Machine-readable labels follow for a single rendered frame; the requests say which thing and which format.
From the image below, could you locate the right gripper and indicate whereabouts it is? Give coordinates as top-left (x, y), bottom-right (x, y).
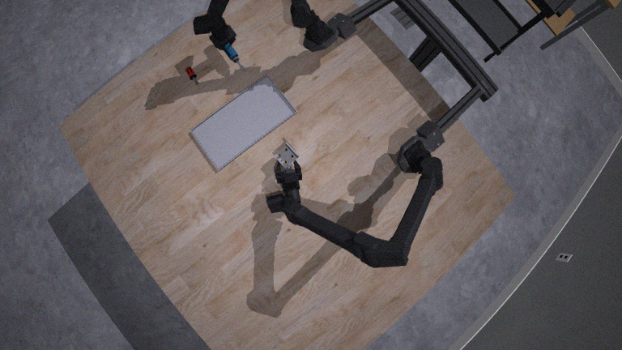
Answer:
top-left (209, 25), bottom-right (236, 50)

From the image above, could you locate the grey metal bracket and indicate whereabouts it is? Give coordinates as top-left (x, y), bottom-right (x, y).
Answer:
top-left (274, 143), bottom-right (299, 168)

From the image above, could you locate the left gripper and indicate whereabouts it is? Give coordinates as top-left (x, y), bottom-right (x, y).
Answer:
top-left (275, 160), bottom-right (302, 193)

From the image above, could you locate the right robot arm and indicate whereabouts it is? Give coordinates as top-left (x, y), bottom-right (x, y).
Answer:
top-left (193, 0), bottom-right (334, 45)

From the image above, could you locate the blue nut driver barrel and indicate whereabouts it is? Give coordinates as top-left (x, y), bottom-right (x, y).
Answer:
top-left (224, 43), bottom-right (245, 71)

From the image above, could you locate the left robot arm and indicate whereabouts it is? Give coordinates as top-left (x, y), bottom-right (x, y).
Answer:
top-left (267, 140), bottom-right (443, 268)

